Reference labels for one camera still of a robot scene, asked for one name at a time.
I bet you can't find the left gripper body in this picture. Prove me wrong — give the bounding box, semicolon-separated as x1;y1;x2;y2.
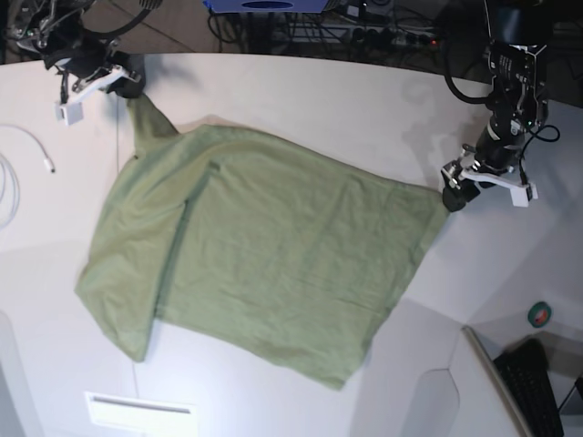
441;120;525;182

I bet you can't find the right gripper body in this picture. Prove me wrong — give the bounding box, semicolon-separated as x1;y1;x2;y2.
43;34;132;91

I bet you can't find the olive green t-shirt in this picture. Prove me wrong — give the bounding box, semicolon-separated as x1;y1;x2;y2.
76;97;449;390

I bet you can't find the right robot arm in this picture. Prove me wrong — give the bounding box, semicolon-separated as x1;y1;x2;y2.
5;1;162;104

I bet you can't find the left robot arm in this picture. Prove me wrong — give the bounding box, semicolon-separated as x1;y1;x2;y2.
441;1;560;212

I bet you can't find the green tape roll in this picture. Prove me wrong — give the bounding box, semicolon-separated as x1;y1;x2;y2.
527;301;552;329

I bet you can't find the white power strip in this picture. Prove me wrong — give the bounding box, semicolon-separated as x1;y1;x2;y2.
350;25;440;49

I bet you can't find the grey monitor edge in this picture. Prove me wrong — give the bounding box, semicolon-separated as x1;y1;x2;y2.
462;326;533;436

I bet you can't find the black keyboard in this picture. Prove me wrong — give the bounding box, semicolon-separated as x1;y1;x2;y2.
494;338;564;437

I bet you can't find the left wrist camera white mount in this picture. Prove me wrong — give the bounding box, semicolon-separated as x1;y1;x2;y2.
457;169;538;208

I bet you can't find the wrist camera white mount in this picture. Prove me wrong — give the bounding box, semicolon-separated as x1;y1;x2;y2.
457;169;538;208
55;65;132;126

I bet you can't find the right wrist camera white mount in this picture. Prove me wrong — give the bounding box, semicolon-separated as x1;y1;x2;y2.
55;65;132;126

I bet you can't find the white charging cable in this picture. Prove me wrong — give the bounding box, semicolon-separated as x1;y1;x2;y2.
0;124;58;229

